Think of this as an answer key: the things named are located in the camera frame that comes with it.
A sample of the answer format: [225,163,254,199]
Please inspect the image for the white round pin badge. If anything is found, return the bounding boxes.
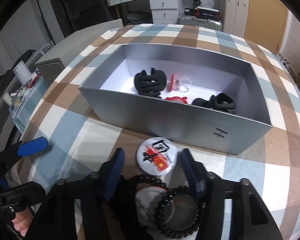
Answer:
[136,137,178,177]

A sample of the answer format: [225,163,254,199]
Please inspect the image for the black spiral hair tie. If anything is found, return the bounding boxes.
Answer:
[153,185,203,239]

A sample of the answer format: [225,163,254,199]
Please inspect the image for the red small hair clip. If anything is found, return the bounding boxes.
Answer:
[165,96,188,104]

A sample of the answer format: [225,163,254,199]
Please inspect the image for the clear red small clip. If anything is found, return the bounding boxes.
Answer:
[167,74,192,93]

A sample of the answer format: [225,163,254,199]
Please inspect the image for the black fabric hair scrunchie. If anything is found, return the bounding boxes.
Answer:
[192,93,236,114]

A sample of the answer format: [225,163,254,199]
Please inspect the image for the person's left hand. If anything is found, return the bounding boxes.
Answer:
[12,208,33,237]

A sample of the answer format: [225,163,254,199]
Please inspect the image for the plaid checkered tablecloth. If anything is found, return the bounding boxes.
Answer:
[18,24,300,239]

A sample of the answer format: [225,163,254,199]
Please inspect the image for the white cup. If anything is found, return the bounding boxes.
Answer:
[13,60,32,85]

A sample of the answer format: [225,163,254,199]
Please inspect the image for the grey open cardboard box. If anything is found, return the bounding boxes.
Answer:
[79,44,272,155]

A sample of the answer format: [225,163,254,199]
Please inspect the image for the silver lying suitcase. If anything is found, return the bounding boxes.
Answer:
[178,15,222,31]

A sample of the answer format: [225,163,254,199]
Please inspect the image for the black red box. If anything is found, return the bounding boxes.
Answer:
[184,7,220,20]

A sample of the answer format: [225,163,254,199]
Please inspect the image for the wooden door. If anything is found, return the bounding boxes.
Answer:
[244,0,288,54]

